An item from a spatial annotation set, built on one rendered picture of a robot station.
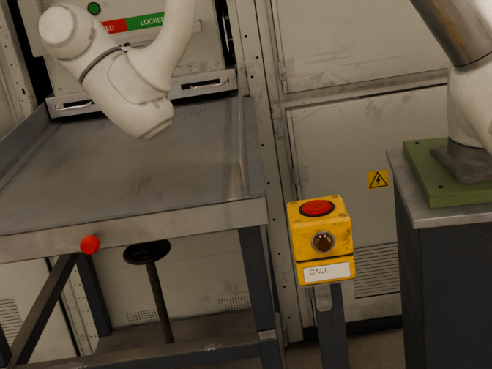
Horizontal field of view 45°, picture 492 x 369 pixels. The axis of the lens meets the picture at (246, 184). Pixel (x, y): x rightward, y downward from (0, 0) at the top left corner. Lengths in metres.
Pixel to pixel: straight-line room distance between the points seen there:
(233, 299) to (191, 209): 0.93
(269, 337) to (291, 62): 0.76
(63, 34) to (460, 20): 0.64
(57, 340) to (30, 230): 1.01
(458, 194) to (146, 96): 0.59
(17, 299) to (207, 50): 0.98
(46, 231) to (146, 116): 0.27
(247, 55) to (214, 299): 0.78
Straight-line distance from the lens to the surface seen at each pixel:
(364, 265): 1.91
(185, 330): 1.90
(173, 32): 1.08
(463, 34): 0.94
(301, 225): 0.80
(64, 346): 2.10
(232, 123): 1.44
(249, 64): 1.65
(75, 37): 1.09
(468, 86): 0.96
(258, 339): 1.21
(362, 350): 2.00
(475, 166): 1.19
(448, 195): 1.14
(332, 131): 1.70
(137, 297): 1.96
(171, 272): 1.90
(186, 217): 1.04
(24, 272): 1.97
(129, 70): 1.09
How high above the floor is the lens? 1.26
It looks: 23 degrees down
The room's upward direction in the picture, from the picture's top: 10 degrees counter-clockwise
